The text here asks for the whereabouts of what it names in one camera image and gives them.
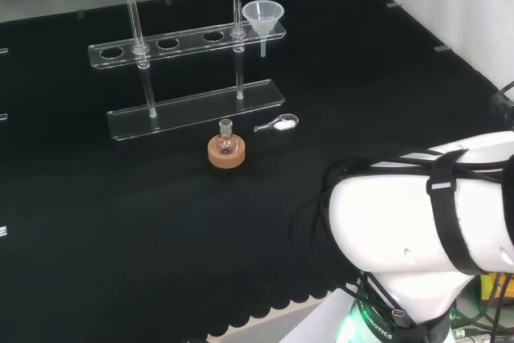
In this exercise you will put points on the glass weighing funnel with powder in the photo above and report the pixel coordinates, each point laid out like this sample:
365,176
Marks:
284,123

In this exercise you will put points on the transparent funnel stand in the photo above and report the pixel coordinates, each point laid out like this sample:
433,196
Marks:
192,109

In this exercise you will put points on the clear plastic funnel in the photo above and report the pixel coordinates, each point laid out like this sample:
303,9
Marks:
263,14

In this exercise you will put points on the glass round-bottom flask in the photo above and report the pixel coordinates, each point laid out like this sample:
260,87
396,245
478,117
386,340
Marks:
225,143

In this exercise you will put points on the black bench cloth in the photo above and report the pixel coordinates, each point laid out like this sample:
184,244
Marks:
120,218

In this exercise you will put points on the yellow stop button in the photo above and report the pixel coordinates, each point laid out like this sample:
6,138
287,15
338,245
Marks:
488,288

